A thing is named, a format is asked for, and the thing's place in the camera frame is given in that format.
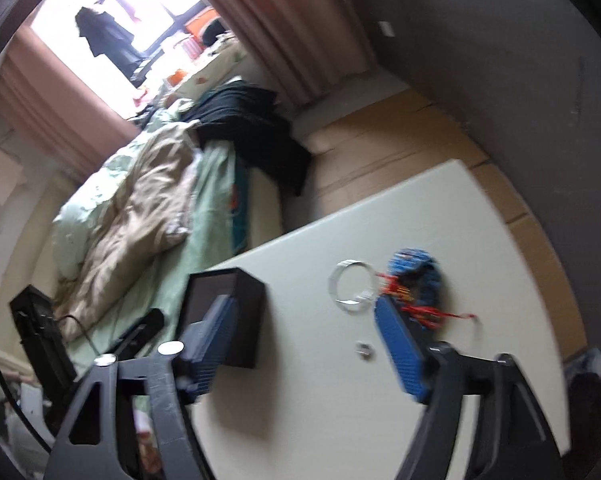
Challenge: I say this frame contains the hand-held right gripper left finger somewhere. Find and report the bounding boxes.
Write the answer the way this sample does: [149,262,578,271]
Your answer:
[44,294,240,480]

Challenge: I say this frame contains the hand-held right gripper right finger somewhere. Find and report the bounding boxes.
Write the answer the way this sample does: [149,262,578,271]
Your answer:
[373,294,567,480]

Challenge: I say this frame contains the black jewelry box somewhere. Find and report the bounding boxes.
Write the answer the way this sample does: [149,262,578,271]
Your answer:
[176,267,267,370]

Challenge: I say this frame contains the red string bracelet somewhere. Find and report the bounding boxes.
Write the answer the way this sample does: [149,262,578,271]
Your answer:
[375,270,479,331]

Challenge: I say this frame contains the blue beaded bracelet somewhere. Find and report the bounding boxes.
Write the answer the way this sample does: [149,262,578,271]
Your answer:
[385,247,442,330]

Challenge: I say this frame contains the silver bangle bracelet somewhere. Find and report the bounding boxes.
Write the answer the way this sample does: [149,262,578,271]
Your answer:
[328,259,382,314]

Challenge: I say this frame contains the white table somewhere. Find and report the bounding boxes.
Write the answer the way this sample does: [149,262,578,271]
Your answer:
[188,159,571,480]

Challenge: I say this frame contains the black remote control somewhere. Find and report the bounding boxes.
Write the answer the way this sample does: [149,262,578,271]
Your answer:
[111,308,164,358]

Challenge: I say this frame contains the bed with green sheet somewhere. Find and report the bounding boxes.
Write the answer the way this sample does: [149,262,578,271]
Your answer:
[50,75,284,361]

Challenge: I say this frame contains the beige blanket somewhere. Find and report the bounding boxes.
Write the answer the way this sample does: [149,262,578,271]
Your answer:
[55,122,201,343]

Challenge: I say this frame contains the black clothing pile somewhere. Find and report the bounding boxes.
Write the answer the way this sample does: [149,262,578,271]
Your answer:
[183,82,312,197]

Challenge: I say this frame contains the cluttered windowsill desk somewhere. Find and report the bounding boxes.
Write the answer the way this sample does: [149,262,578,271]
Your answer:
[130,7,254,111]

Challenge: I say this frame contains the pink curtain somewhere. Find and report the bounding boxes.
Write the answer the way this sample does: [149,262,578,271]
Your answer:
[188,0,376,108]
[0,25,141,186]

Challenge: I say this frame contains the orange box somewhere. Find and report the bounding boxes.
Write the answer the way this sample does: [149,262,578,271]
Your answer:
[184,9,224,41]

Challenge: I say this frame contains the hanging black garment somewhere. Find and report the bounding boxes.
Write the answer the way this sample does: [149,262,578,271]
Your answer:
[75,6,144,73]

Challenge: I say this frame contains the black device with cable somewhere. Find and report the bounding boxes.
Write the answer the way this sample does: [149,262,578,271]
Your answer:
[9,285,81,426]

